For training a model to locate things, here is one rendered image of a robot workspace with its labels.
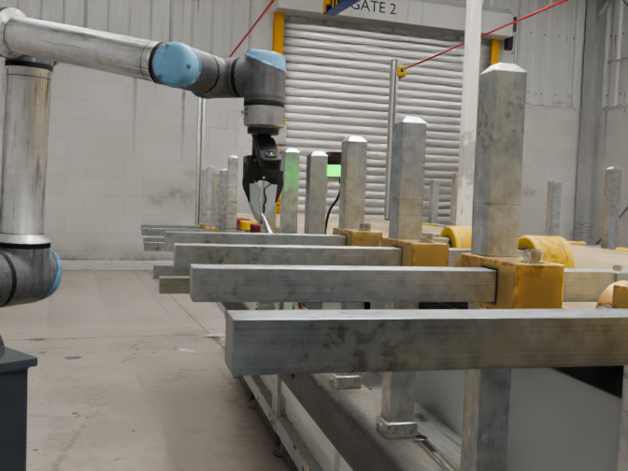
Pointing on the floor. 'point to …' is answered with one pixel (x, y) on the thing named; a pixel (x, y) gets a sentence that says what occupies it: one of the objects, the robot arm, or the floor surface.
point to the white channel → (469, 112)
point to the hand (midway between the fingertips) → (262, 218)
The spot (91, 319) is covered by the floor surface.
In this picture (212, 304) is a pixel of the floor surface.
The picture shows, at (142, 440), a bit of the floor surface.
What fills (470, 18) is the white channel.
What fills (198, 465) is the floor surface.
